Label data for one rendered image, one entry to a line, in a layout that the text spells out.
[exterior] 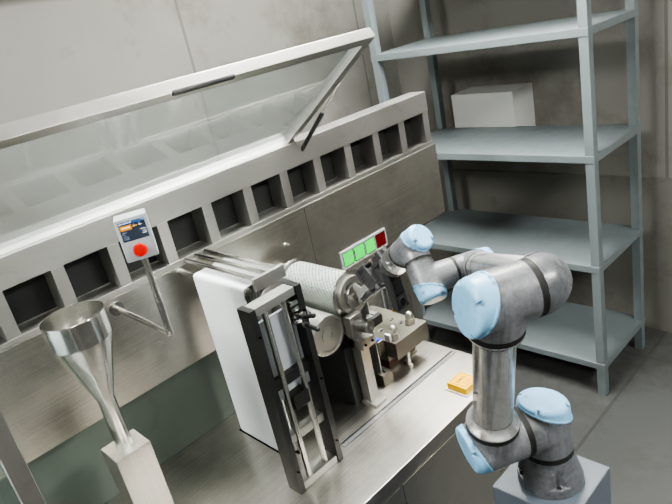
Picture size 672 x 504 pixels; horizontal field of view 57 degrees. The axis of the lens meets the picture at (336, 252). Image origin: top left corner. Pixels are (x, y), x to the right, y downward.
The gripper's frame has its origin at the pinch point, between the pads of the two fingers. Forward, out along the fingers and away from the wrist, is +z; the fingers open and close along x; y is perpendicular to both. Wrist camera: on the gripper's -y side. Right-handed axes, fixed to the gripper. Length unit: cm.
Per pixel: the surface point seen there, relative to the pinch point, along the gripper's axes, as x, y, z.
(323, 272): 2.0, 14.6, 4.9
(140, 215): 55, 39, -27
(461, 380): -14.8, -35.8, 4.9
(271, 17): -116, 161, 66
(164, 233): 35, 48, 9
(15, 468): 99, 6, -29
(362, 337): 4.7, -7.9, 5.2
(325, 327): 12.9, 0.5, 5.3
